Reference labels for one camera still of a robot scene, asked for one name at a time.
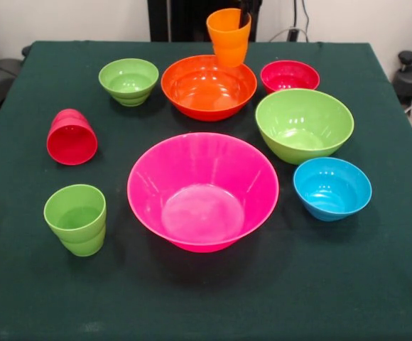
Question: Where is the black office chair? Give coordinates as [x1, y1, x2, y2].
[0, 24, 33, 114]

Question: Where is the orange cup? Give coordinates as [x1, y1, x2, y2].
[206, 8, 253, 68]

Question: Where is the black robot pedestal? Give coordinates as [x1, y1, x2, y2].
[148, 0, 260, 43]

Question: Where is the small green bowl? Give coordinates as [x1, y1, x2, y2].
[98, 58, 160, 107]

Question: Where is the red cup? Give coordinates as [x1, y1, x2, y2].
[46, 108, 99, 166]

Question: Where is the green cup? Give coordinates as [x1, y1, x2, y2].
[43, 184, 107, 258]

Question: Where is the large orange bowl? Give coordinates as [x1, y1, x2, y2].
[161, 55, 258, 122]

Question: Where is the large pink bowl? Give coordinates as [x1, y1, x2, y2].
[126, 132, 280, 254]

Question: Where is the black wall cable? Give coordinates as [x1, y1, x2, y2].
[300, 0, 312, 31]

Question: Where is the large green bowl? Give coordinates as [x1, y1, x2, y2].
[255, 88, 355, 166]

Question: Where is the small blue bowl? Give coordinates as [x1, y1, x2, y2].
[292, 156, 373, 222]

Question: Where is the dark green tablecloth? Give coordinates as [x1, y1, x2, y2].
[0, 40, 412, 341]

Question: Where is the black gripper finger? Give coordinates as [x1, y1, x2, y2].
[239, 0, 253, 28]

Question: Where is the small red bowl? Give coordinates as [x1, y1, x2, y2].
[260, 60, 321, 94]

